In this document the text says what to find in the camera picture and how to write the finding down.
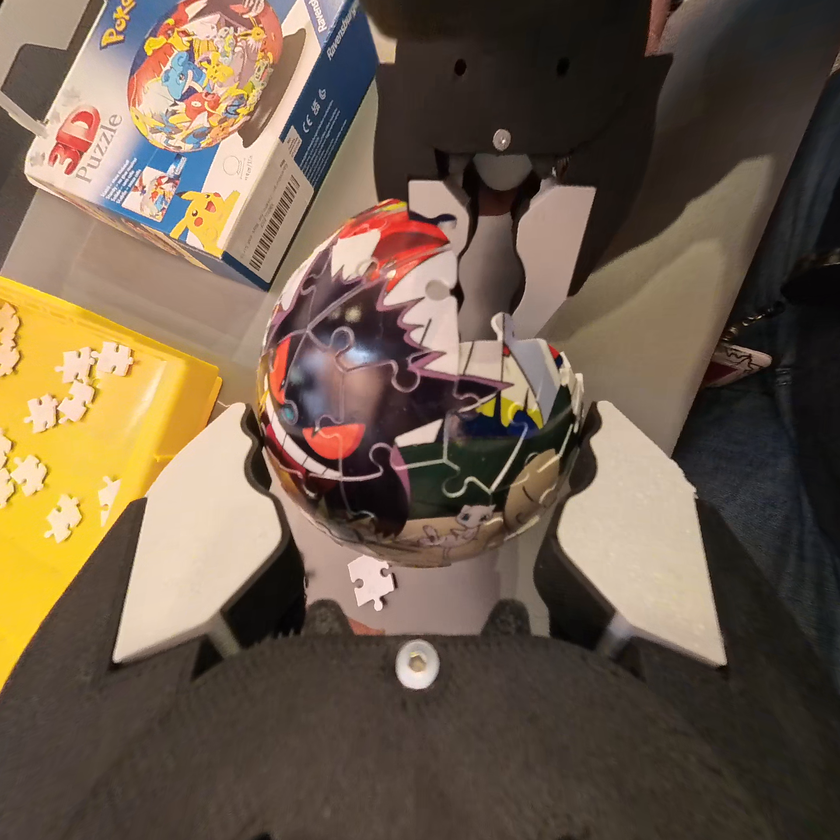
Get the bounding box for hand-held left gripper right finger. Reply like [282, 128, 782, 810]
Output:
[533, 399, 729, 668]

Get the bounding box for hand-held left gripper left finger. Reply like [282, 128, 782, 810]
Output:
[112, 400, 308, 665]

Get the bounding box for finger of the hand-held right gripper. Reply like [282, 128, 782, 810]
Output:
[511, 182, 598, 338]
[407, 178, 487, 262]

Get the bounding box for colourful puzzle ball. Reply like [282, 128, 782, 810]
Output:
[258, 199, 586, 567]

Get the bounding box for white puzzle piece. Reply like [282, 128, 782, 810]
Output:
[348, 556, 399, 613]

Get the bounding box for blue white puzzle box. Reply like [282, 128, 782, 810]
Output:
[25, 0, 379, 293]

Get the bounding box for yellow plastic tray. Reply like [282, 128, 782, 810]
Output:
[0, 276, 223, 686]

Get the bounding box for person's blue jeans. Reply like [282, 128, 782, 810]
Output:
[672, 66, 840, 677]

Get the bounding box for metal key chain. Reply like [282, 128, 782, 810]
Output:
[722, 298, 786, 347]

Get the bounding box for white red keychain charm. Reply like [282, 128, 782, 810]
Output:
[706, 341, 774, 390]

